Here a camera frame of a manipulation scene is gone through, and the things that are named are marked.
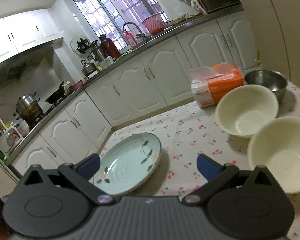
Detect black wok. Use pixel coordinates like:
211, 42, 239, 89
45, 81, 65, 105

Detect sink faucet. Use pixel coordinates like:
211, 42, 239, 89
122, 22, 148, 43

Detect orange tissue pack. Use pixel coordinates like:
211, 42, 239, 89
189, 62, 244, 108

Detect kitchen window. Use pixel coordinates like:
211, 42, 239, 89
63, 0, 169, 51

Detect steel kettle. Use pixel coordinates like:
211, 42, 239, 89
81, 60, 97, 76

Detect steel thermos jug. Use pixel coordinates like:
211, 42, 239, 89
89, 40, 105, 62

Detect steel steamer pot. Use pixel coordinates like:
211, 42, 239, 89
13, 92, 43, 123

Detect white utensil holder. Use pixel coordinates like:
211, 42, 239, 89
0, 118, 24, 159

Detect white upper cabinets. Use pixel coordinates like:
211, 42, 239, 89
0, 9, 63, 63

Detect white lower cabinets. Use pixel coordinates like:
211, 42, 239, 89
5, 8, 256, 175

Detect green floral plate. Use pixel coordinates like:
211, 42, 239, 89
94, 133, 162, 197

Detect range hood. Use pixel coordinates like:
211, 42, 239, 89
0, 41, 54, 90

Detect red plastic basket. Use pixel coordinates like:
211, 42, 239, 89
142, 14, 164, 35

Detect stainless steel bowl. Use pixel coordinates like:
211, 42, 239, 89
244, 69, 288, 102

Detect dark red thermos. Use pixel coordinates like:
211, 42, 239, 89
99, 34, 121, 59

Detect cherry print tablecloth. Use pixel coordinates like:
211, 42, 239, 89
99, 82, 300, 239

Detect white refrigerator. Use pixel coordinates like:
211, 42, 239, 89
240, 0, 300, 88

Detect pink small basin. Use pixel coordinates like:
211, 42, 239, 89
70, 80, 83, 92

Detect cream bowl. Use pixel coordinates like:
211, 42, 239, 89
215, 85, 279, 138
247, 116, 300, 194

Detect pink dish soap bottle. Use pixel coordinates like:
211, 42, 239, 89
123, 29, 138, 47

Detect white cabinets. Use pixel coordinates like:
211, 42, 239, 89
0, 9, 63, 63
5, 8, 256, 175

